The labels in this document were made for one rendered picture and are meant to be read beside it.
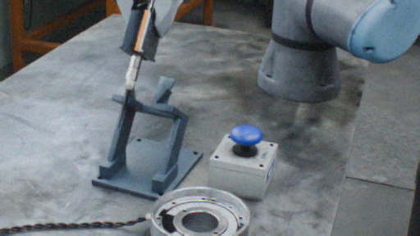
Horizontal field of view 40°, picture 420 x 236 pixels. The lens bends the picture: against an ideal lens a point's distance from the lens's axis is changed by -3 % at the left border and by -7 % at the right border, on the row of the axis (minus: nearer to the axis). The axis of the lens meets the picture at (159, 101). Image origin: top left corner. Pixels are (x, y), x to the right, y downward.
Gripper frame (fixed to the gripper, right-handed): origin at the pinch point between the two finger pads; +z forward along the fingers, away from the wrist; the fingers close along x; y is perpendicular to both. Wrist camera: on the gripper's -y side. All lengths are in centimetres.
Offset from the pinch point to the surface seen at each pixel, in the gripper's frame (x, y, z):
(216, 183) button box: -9.7, -0.1, 18.4
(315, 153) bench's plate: -19.4, 15.1, 19.7
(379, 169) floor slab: -29, 161, 100
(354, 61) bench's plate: -20, 56, 20
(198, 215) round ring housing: -10.7, -8.8, 17.2
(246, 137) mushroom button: -12.4, 2.0, 12.3
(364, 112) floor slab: -16, 214, 100
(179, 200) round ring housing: -8.0, -7.7, 16.7
